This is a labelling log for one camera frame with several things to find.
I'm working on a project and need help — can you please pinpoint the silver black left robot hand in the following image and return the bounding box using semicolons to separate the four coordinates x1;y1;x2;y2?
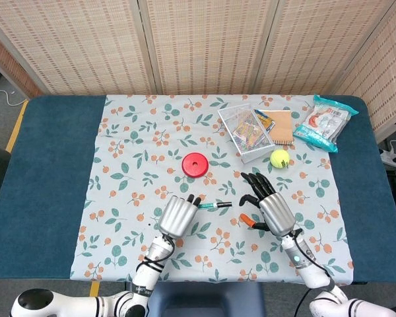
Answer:
158;194;206;239

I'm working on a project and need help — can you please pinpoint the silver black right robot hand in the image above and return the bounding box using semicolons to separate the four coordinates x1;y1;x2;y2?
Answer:
239;171;298;238

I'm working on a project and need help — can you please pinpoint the floral leaf fruit tablecloth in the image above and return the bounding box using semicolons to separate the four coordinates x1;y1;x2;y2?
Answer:
69;94;354;287

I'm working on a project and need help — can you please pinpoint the red disc with hole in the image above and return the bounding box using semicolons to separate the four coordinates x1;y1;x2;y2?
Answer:
181;152;211;178

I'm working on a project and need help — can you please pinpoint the yellow tennis ball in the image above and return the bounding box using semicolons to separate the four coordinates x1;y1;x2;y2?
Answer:
269;149;290;169

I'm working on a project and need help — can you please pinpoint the colourful snack packet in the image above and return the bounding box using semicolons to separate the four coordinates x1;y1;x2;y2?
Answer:
231;114;269;151

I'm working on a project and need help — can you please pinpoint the brown kraft spiral notebook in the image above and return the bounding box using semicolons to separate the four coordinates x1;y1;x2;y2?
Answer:
262;110;296;146

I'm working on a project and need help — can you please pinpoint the blue grey robot torso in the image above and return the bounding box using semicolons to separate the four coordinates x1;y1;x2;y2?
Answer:
147;282;265;317

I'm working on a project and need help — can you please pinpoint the blue yellow snack packet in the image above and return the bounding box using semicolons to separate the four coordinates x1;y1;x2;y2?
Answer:
253;109;276;133

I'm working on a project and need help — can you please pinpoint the teal white snack bag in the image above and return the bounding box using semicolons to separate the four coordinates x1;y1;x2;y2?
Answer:
292;94;360;154

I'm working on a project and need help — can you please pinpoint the dark teal table cover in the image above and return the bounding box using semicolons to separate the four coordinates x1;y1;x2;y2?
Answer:
0;94;396;285

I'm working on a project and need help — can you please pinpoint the woven bamboo screen panel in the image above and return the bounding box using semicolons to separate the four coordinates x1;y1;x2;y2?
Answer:
0;26;42;98
0;0;158;96
333;0;396;139
140;0;280;96
253;0;396;97

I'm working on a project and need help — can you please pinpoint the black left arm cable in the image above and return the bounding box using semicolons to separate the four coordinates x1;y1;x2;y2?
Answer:
139;236;176;270

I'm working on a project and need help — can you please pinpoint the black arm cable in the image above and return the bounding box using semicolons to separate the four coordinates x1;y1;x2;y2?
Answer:
139;236;176;270
292;229;337;287

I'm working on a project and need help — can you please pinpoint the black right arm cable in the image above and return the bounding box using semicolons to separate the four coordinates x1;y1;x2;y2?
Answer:
292;229;337;287

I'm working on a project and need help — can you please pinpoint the silver wire mesh basket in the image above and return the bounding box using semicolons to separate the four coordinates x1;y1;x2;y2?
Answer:
216;102;275;164

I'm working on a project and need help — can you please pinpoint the white floor cable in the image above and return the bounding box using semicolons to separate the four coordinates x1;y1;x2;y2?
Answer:
0;86;28;107

